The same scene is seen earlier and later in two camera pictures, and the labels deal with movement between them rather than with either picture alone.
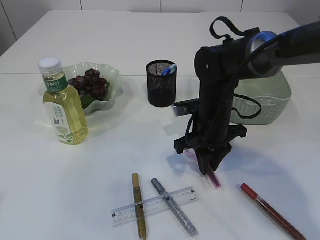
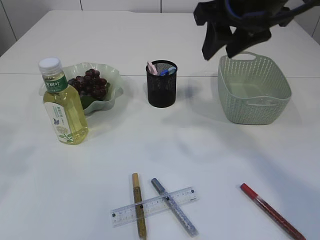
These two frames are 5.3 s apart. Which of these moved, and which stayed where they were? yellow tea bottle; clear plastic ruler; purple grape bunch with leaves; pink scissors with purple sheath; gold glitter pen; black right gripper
Moved: pink scissors with purple sheath; black right gripper
Stayed: yellow tea bottle; purple grape bunch with leaves; clear plastic ruler; gold glitter pen
